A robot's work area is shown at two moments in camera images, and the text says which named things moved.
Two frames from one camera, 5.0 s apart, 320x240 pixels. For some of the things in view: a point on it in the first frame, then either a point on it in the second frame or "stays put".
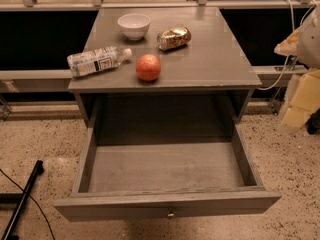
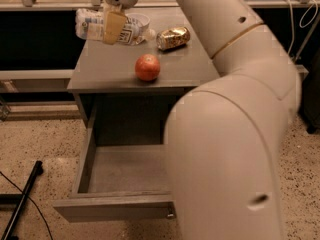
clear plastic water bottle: x=86 y=62 to x=90 y=22
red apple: x=148 y=67 stays put
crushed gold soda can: x=173 y=37 stays put
